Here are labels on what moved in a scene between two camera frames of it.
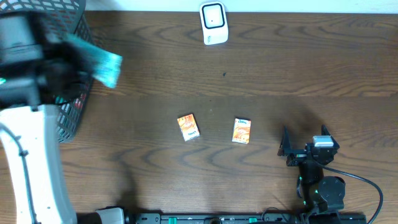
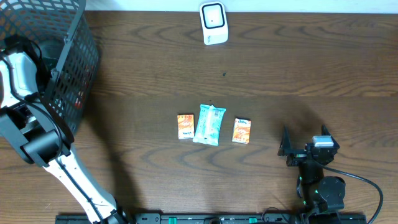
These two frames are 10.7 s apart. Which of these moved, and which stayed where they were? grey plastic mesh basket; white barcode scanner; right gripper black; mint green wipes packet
Moved: mint green wipes packet
Stayed: right gripper black; grey plastic mesh basket; white barcode scanner
